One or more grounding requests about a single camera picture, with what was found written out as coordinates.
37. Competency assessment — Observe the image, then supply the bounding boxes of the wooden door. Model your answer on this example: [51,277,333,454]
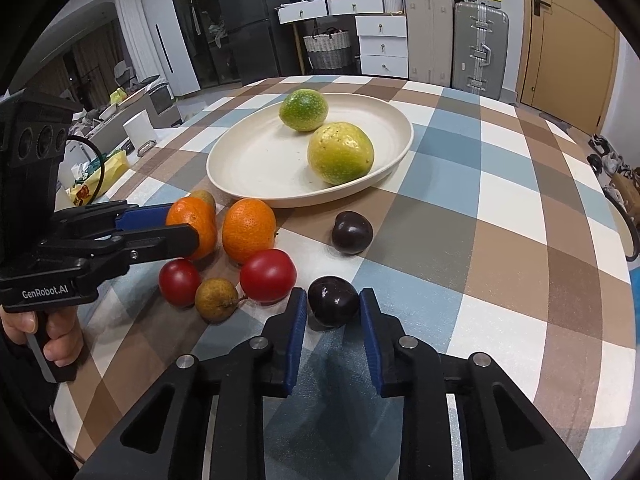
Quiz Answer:
[515,0,621,133]

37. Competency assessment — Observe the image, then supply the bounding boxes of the rows of shoes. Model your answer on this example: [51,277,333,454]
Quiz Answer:
[587,133,626,176]

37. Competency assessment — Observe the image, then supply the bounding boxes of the person's left hand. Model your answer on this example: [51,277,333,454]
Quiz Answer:
[0,305,85,368]

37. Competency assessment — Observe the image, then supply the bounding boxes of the green citrus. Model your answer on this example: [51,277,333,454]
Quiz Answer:
[279,89,329,132]

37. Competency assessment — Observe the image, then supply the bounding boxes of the white desk with drawers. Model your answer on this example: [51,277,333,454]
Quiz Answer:
[276,0,408,79]

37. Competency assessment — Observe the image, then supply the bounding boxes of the beige suitcase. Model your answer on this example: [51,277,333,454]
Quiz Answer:
[404,0,456,88]

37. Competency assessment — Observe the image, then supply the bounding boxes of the brown longan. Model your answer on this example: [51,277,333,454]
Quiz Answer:
[190,190,217,213]
[195,278,248,325]

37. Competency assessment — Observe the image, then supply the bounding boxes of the cream round plate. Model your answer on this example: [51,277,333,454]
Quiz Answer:
[206,92,415,208]

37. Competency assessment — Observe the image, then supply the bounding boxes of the silver suitcase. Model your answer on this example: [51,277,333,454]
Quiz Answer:
[451,1,510,101]

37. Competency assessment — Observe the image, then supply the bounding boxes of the red tomato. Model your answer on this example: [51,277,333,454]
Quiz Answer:
[239,248,298,305]
[159,258,203,307]

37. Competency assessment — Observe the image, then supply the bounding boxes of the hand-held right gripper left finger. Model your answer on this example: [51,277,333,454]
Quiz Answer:
[75,287,308,480]

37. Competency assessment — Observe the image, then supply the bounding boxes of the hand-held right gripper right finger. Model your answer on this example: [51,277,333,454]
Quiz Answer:
[359,287,591,480]

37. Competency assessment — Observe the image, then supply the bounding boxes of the white wardrobe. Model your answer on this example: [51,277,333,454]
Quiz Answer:
[112,0,203,98]

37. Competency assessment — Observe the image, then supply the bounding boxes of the dark purple plum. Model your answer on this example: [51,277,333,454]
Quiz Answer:
[332,211,374,256]
[307,276,361,330]

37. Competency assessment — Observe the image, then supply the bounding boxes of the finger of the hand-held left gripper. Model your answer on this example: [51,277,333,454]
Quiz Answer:
[75,224,201,287]
[52,200,173,243]

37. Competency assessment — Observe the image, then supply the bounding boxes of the dark grey fridge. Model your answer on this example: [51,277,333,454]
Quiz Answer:
[210,0,301,86]

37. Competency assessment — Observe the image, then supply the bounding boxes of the checkered tablecloth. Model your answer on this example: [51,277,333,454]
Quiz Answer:
[52,75,632,480]

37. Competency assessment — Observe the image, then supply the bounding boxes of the black cable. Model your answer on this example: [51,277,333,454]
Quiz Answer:
[66,135,106,198]

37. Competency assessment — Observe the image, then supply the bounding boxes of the orange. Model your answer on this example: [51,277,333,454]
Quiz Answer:
[222,198,277,265]
[165,196,218,261]

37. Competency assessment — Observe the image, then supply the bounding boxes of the woven wicker basket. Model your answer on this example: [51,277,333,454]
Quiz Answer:
[303,27,352,72]

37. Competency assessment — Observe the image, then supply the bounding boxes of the yellow-green citrus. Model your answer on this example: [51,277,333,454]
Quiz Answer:
[307,122,375,186]

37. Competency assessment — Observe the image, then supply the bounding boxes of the yellow packet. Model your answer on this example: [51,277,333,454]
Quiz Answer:
[65,152,131,206]

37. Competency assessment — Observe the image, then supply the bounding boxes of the wooden shoe rack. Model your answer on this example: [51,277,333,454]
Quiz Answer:
[600,167,640,261]

